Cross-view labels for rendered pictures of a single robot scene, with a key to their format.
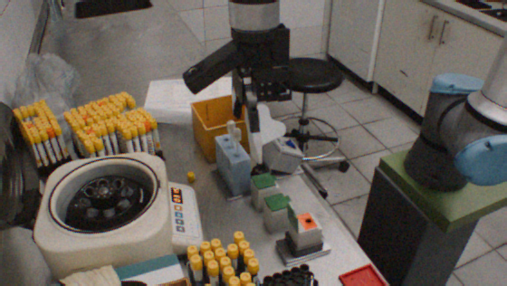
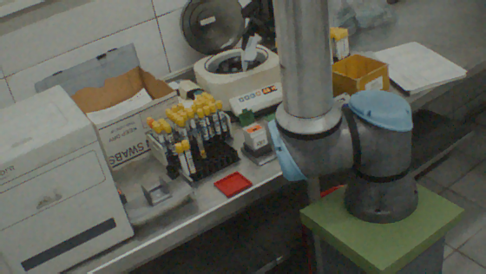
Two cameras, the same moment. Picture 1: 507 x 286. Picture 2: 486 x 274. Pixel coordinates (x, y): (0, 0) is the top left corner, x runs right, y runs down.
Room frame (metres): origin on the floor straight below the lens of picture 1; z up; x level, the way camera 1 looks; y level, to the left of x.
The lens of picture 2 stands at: (0.36, -1.18, 1.58)
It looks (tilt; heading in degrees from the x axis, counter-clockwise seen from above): 30 degrees down; 85
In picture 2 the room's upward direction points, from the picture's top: 12 degrees counter-clockwise
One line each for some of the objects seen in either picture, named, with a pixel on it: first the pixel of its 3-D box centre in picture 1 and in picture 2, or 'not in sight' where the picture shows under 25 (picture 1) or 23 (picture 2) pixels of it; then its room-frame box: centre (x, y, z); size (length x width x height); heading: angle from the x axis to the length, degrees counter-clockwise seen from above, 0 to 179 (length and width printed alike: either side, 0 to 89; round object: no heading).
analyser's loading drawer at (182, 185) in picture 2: not in sight; (148, 198); (0.20, -0.23, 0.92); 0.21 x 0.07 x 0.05; 22
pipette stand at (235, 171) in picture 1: (233, 166); not in sight; (0.66, 0.04, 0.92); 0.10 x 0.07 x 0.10; 24
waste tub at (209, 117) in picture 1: (224, 127); (357, 81); (0.82, 0.07, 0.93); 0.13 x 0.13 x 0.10; 24
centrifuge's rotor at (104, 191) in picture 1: (107, 204); (238, 68); (0.50, 0.27, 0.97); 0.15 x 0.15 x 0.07
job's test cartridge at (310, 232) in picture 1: (304, 233); (255, 139); (0.48, -0.09, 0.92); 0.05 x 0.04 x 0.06; 110
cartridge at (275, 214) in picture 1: (278, 213); (276, 128); (0.54, -0.05, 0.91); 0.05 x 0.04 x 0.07; 112
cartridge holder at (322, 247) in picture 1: (303, 243); (258, 148); (0.48, -0.09, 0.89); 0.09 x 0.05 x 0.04; 110
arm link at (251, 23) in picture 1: (253, 13); not in sight; (0.58, 0.00, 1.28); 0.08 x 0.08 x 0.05
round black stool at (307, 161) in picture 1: (300, 127); not in sight; (1.73, -0.24, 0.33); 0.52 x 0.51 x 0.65; 45
